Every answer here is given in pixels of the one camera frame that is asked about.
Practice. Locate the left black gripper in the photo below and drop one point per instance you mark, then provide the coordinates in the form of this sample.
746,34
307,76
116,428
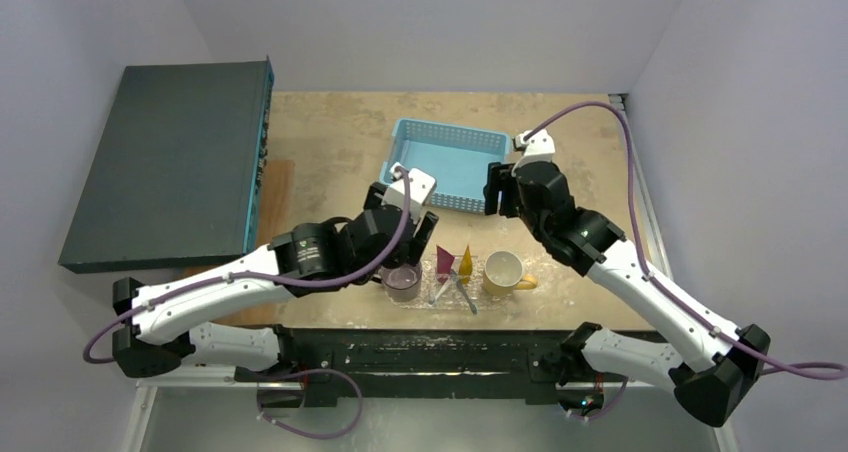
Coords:
411,251

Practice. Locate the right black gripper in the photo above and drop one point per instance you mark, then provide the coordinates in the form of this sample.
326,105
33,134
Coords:
498,188

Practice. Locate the pink toothpaste tube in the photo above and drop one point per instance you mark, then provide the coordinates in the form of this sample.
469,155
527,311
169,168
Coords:
444,264

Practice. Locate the light blue perforated basket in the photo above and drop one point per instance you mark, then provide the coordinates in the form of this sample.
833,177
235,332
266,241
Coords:
456,156

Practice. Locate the yellow toothpaste tube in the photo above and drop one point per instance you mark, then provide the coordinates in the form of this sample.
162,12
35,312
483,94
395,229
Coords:
465,268

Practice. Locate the clear textured oval tray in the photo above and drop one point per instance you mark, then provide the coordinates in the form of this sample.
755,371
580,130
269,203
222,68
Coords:
451,300

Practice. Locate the purple translucent mug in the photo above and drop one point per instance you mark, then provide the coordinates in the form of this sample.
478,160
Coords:
402,284

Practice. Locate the yellow mug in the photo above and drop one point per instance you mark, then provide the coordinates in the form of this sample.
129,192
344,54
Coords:
504,273

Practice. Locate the grey toothbrush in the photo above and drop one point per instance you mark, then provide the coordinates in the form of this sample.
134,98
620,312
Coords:
457,282

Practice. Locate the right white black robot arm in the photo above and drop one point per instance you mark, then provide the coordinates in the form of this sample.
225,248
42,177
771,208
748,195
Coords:
707,362

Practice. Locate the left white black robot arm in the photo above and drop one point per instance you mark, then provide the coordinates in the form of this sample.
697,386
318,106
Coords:
160,327

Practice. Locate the dark grey flat box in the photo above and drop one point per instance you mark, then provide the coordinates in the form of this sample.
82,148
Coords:
177,175

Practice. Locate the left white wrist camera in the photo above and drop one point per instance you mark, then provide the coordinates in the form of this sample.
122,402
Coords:
422,186

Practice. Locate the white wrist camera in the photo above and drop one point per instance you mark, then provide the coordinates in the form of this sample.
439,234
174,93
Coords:
533,147
422,186

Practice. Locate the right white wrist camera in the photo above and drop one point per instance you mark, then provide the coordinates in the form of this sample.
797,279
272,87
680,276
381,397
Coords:
533,147

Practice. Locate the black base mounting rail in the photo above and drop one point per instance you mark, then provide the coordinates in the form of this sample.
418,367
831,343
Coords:
427,364

